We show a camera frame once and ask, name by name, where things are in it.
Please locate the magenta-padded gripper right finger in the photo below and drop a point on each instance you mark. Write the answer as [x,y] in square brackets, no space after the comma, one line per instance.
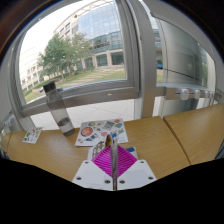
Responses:
[136,173]

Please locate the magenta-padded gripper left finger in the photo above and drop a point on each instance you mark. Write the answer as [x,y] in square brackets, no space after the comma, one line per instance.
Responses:
[90,173]

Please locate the sticker sheet with red circle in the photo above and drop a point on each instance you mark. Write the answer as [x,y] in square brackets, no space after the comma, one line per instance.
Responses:
[96,131]

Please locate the sticker sheet with green stickers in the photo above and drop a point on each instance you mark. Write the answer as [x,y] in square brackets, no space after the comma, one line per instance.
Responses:
[32,135]

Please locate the clear black-capped water bottle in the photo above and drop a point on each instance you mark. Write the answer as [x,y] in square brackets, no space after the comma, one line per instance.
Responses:
[60,110]

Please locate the green tree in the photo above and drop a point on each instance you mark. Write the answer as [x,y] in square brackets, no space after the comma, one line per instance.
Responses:
[56,56]

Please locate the glass office building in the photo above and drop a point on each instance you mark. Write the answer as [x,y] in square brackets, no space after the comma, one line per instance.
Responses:
[100,33]

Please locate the white window frame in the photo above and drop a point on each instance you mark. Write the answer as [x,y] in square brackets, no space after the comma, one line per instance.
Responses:
[100,95]

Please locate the white rail with knobs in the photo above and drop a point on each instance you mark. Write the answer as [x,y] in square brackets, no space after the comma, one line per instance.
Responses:
[185,94]

